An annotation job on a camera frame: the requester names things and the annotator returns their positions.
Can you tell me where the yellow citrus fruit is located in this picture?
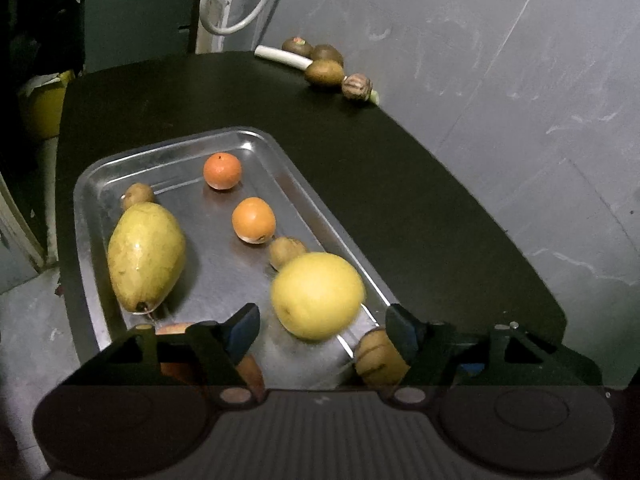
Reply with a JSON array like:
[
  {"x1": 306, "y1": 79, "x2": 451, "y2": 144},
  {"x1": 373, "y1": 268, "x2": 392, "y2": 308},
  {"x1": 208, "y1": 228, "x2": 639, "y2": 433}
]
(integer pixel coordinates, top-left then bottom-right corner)
[{"x1": 270, "y1": 252, "x2": 367, "y2": 342}]

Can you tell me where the brown round fruit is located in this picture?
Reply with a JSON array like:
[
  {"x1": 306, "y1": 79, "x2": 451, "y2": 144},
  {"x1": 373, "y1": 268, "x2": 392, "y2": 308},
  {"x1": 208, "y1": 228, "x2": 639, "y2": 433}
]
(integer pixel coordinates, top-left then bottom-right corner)
[
  {"x1": 310, "y1": 44, "x2": 345, "y2": 67},
  {"x1": 305, "y1": 59, "x2": 346, "y2": 90}
]

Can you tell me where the orange mandarin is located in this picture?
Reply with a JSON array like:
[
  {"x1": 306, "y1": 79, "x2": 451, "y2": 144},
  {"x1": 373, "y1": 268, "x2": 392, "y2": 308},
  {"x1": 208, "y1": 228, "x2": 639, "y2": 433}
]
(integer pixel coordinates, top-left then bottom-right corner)
[
  {"x1": 231, "y1": 197, "x2": 277, "y2": 245},
  {"x1": 203, "y1": 152, "x2": 243, "y2": 191}
]

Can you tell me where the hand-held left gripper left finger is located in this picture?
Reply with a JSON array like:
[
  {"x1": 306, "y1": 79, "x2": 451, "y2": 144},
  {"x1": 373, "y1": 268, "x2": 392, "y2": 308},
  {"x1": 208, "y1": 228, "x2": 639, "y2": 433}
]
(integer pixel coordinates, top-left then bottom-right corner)
[{"x1": 60, "y1": 302, "x2": 266, "y2": 406}]

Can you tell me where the yellow bucket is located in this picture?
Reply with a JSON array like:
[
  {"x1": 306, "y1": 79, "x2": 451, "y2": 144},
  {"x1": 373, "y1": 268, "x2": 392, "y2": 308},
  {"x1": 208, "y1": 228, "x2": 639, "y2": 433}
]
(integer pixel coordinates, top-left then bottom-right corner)
[{"x1": 17, "y1": 71, "x2": 76, "y2": 141}]

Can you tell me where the brown fruit with sticker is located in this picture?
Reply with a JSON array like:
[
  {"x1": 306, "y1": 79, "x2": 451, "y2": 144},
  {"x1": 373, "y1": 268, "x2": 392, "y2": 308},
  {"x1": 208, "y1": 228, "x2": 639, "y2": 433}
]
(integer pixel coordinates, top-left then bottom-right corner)
[{"x1": 281, "y1": 36, "x2": 315, "y2": 60}]

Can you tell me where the brown walnut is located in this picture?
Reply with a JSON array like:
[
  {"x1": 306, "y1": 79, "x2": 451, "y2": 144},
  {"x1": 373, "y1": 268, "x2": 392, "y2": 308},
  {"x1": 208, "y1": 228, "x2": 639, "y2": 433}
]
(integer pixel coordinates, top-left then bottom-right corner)
[{"x1": 342, "y1": 74, "x2": 375, "y2": 105}]

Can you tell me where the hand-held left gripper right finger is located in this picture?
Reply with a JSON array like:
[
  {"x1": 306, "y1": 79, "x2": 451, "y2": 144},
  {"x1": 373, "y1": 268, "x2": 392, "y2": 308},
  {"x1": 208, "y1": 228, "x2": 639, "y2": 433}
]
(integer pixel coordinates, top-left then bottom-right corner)
[{"x1": 380, "y1": 302, "x2": 603, "y2": 406}]

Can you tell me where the white leek stem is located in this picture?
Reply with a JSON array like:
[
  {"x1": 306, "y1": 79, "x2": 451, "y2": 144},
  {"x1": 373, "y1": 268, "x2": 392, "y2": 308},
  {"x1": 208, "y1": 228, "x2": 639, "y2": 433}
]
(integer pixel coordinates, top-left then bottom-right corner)
[{"x1": 254, "y1": 45, "x2": 381, "y2": 106}]

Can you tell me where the yellow-green mango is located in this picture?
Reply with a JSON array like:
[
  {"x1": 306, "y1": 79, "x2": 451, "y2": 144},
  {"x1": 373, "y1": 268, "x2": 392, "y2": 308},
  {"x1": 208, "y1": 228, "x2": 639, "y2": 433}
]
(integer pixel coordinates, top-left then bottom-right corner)
[{"x1": 107, "y1": 202, "x2": 187, "y2": 315}]

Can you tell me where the brown kiwi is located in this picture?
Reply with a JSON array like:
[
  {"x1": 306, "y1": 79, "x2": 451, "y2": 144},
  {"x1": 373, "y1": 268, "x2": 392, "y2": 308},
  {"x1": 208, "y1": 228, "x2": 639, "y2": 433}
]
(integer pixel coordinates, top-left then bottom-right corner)
[
  {"x1": 122, "y1": 182, "x2": 156, "y2": 211},
  {"x1": 269, "y1": 237, "x2": 309, "y2": 272}
]

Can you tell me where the grey chest freezer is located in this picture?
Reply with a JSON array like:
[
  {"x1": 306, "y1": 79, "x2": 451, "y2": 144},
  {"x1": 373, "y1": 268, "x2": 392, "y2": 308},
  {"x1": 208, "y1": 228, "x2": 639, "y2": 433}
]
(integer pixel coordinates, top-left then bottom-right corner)
[{"x1": 81, "y1": 0, "x2": 196, "y2": 74}]

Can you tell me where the large striped pepino melon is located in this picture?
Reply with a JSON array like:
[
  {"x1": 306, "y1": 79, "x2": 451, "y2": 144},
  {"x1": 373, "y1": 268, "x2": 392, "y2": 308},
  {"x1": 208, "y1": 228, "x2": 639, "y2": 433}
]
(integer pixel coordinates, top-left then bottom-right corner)
[{"x1": 353, "y1": 327, "x2": 412, "y2": 387}]

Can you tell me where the steel tray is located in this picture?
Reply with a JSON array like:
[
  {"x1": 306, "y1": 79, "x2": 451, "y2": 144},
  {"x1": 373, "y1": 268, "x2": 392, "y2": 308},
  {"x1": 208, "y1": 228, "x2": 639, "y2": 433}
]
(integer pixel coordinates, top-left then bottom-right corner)
[{"x1": 73, "y1": 128, "x2": 401, "y2": 392}]

